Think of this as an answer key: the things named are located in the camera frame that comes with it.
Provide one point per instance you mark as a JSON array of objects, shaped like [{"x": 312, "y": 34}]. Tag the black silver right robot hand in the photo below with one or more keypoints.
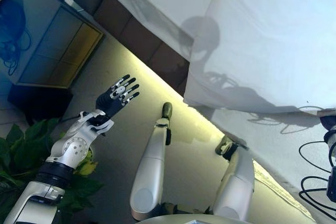
[{"x": 328, "y": 120}]

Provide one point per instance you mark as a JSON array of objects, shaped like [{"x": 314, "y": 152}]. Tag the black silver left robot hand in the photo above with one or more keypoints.
[{"x": 109, "y": 102}]

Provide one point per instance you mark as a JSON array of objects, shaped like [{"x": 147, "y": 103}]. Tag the white duvet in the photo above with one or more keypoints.
[{"x": 262, "y": 37}]

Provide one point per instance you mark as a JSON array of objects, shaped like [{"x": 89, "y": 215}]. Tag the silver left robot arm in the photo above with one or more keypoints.
[{"x": 71, "y": 150}]

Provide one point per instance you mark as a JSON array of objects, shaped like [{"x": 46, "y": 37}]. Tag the silver left robot leg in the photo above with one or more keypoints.
[{"x": 152, "y": 166}]

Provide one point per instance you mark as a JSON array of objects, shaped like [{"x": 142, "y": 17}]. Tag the silver robot leg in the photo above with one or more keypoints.
[
  {"x": 152, "y": 166},
  {"x": 239, "y": 184}
]

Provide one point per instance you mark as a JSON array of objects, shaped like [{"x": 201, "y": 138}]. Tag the wooden nightstand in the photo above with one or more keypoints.
[{"x": 52, "y": 37}]

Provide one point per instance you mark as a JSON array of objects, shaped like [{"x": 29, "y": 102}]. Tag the green leafy plant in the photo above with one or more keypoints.
[{"x": 15, "y": 150}]

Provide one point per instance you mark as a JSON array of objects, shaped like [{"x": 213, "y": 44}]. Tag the silver right robot leg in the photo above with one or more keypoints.
[{"x": 239, "y": 184}]

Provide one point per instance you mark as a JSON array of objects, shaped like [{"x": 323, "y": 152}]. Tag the silver robot torso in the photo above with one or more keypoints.
[{"x": 183, "y": 220}]

